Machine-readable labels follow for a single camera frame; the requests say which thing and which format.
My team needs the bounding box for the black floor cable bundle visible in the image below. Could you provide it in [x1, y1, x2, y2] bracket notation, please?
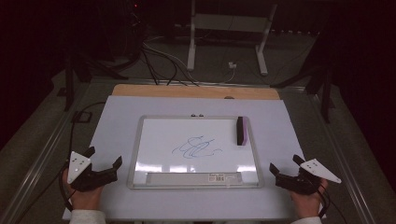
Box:
[139, 46, 200, 87]

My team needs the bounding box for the person's left hand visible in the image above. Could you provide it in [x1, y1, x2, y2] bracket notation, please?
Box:
[61, 169, 106, 212]

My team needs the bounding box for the person's right hand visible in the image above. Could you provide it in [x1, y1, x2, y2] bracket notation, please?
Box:
[289, 178, 330, 219]

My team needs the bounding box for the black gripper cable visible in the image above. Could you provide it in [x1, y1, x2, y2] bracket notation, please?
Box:
[57, 101, 107, 213]
[316, 182, 348, 224]

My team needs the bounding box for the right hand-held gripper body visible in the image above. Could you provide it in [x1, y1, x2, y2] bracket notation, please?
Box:
[275, 158, 343, 196]

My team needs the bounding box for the black floor stand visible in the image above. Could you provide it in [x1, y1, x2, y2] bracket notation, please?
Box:
[63, 55, 129, 112]
[270, 61, 336, 124]

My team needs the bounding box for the dark equipment rack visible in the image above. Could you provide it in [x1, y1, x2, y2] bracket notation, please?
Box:
[101, 0, 148, 61]

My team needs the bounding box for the white floor cable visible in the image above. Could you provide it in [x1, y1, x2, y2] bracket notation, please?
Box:
[143, 41, 236, 85]

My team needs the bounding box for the power strip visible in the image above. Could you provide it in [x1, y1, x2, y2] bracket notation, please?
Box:
[270, 28, 321, 36]

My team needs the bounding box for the white metal stand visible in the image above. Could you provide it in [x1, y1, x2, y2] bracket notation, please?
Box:
[186, 0, 278, 77]

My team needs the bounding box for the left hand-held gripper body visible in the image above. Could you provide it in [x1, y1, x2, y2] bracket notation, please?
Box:
[66, 150, 119, 193]

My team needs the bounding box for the small black square bracket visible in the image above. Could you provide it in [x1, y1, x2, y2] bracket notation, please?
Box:
[71, 110, 93, 124]

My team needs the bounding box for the aluminium frame rail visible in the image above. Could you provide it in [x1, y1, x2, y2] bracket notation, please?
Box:
[0, 81, 92, 224]
[306, 90, 379, 224]

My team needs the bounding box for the silver framed whiteboard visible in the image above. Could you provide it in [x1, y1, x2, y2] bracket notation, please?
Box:
[126, 114, 264, 190]

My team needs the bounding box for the purple and black eraser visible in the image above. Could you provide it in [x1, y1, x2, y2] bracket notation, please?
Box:
[235, 116, 249, 147]

